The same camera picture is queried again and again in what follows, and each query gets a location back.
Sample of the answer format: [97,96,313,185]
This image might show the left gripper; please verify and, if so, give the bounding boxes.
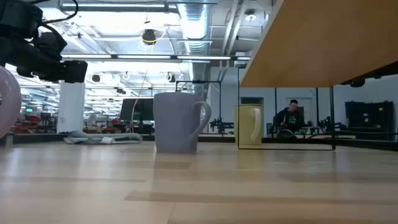
[15,30,89,83]

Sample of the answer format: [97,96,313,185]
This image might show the lilac ceramic mug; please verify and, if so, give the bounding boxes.
[0,65,22,140]

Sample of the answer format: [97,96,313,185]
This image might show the blue-grey ceramic mug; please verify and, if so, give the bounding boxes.
[152,91,213,154]

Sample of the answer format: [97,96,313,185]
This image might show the pale yellow ceramic mug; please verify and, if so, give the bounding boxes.
[233,104,264,147]

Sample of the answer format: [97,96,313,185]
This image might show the wooden shelf with black legs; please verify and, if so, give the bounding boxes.
[238,0,398,152]

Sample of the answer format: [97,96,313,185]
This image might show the white square pillar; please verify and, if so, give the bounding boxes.
[57,81,86,134]

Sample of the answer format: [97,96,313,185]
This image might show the folded grey cloth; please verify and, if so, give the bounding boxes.
[63,130,144,146]

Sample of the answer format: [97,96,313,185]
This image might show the black background monitor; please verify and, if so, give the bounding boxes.
[119,98,155,123]

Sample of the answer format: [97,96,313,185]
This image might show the long ceiling light bar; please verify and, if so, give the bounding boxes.
[60,54,251,62]

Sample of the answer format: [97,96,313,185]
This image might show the person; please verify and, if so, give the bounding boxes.
[273,99,307,138]

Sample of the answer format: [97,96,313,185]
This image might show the black cabinet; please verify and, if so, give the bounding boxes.
[345,100,395,141]

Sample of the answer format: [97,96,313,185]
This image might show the black ceiling device yellow cable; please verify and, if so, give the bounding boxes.
[141,28,158,46]

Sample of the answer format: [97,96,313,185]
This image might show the silver ventilation duct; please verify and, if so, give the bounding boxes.
[176,0,215,100]

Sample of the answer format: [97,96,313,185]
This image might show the black aluminium table frame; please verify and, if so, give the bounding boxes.
[0,133,398,152]

